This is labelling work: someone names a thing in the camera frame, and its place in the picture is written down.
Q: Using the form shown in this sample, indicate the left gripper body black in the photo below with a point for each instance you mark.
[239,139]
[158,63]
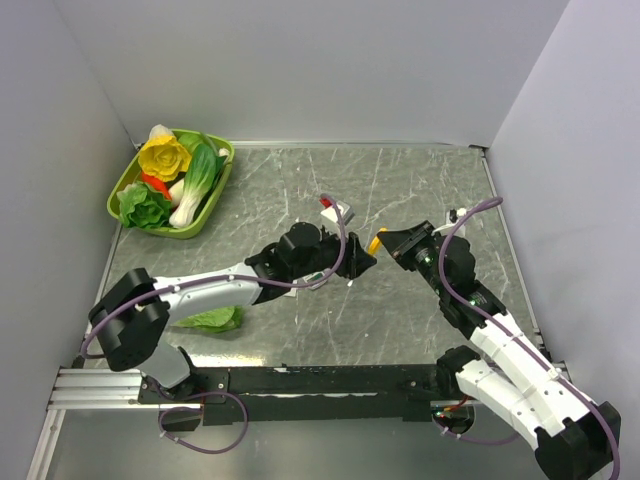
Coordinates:
[329,249]

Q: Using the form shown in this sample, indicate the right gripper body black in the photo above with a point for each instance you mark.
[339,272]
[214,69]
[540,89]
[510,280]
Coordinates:
[420,255]

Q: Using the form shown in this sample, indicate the yellow handled screwdriver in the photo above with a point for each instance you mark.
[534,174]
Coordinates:
[374,246]

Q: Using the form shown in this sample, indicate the white remote control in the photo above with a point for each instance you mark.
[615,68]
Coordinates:
[312,281]

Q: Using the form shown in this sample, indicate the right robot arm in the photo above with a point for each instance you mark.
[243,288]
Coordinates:
[570,435]

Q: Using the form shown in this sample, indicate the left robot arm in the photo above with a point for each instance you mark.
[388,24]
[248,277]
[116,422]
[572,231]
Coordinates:
[129,321]

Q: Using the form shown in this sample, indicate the loose green cabbage leaf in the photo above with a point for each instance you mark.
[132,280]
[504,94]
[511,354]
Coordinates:
[215,321]

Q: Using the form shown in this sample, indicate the toy bok choy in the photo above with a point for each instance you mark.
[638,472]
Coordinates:
[198,180]

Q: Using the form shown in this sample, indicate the red toy pepper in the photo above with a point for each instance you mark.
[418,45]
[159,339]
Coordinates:
[156,184]

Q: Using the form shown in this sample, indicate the yellow toy cabbage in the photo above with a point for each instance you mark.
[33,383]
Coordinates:
[164,158]

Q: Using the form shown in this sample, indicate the green toy lettuce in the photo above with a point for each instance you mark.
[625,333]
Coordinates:
[142,207]

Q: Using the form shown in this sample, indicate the white toy vegetable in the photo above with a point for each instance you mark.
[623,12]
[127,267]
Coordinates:
[160,131]

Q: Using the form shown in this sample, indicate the green plastic basket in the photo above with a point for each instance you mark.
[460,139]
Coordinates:
[173,183]

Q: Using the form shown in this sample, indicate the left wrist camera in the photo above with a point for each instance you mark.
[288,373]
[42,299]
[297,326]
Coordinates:
[330,215]

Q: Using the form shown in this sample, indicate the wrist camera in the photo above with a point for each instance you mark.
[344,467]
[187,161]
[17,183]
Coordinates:
[455,215]
[330,215]

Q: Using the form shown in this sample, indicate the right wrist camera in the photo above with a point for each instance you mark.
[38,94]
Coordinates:
[455,215]

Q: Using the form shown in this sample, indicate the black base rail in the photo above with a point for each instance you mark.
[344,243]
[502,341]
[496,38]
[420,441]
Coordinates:
[231,394]

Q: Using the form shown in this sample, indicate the aluminium frame rail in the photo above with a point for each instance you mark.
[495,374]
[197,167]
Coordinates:
[95,389]

